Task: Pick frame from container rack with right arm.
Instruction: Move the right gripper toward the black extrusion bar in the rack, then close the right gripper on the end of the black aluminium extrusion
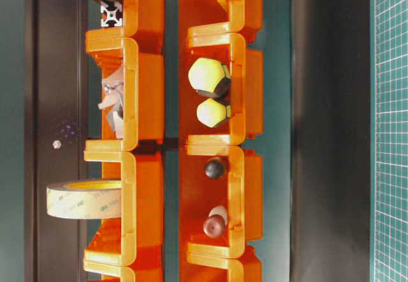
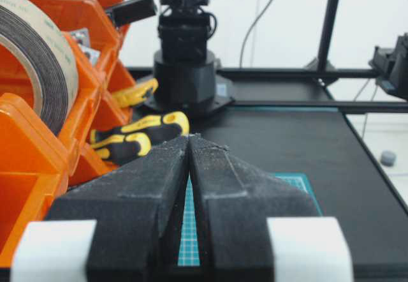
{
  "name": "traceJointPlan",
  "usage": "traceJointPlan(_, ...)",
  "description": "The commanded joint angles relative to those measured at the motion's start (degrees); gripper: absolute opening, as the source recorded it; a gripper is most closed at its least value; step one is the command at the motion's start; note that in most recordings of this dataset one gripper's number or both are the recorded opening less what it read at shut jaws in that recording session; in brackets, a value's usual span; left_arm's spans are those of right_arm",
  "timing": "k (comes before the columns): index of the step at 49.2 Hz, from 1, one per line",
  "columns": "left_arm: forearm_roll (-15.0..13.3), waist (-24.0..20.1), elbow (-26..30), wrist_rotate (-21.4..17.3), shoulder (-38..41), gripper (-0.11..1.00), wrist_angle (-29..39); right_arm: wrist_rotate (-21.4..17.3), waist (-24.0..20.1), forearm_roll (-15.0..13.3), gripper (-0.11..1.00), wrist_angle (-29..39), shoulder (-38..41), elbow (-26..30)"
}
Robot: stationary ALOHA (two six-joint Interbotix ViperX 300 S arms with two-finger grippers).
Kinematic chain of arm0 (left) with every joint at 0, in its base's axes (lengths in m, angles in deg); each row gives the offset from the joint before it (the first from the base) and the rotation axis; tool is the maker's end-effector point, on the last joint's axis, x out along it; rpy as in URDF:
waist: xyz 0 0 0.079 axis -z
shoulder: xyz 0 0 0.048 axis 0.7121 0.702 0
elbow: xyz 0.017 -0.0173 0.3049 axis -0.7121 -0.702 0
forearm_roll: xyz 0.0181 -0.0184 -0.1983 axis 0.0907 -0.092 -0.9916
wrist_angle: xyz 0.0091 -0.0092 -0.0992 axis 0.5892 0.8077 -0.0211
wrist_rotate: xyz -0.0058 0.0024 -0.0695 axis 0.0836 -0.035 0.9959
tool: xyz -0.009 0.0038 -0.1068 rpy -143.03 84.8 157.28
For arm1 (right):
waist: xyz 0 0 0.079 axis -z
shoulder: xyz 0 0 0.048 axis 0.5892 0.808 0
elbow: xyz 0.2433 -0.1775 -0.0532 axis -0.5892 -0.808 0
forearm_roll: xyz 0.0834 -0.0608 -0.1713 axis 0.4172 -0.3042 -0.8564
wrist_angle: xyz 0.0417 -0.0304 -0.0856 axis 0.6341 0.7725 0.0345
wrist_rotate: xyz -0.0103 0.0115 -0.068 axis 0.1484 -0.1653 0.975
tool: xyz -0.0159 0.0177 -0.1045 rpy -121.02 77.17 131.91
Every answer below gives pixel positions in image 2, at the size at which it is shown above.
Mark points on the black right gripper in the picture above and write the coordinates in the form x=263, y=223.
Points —
x=391, y=65

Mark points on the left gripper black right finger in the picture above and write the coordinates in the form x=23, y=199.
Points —
x=255, y=227

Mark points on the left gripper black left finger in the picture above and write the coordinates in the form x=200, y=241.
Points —
x=108, y=229

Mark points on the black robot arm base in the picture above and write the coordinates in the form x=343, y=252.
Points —
x=184, y=67

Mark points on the orange plastic container rack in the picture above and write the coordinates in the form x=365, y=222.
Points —
x=36, y=165

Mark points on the teal grid cutting mat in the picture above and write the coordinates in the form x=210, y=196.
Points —
x=188, y=255

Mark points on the small grey cap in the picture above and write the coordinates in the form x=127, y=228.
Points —
x=388, y=158

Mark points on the black foam table pad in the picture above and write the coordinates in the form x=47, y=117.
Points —
x=348, y=184

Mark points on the black box in bin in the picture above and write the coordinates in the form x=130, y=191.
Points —
x=130, y=11

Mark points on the roll of black tape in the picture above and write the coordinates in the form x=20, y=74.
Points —
x=33, y=38

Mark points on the yellow black handled tool front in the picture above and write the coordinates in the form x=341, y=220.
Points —
x=123, y=144

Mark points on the yellow black handled tool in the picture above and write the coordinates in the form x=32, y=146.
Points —
x=123, y=144
x=137, y=94

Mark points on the yellow black handled tool rear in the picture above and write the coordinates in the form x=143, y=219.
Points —
x=137, y=94

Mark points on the black aluminium frame stand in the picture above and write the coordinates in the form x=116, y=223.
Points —
x=318, y=70

